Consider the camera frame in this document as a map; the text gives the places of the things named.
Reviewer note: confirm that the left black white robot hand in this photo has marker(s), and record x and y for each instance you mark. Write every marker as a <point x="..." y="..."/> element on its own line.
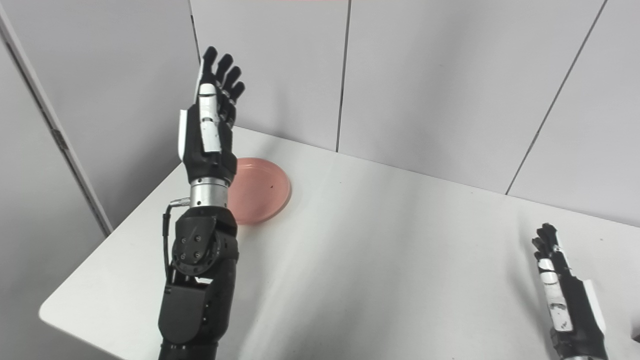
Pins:
<point x="200" y="160"/>

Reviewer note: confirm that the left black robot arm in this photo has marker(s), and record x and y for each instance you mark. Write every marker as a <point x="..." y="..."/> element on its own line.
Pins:
<point x="195" y="300"/>

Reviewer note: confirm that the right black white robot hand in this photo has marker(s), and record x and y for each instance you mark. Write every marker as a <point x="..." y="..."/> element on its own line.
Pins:
<point x="580" y="315"/>

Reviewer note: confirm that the pink round plate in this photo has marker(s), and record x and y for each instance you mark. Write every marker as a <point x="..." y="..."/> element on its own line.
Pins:
<point x="260" y="192"/>

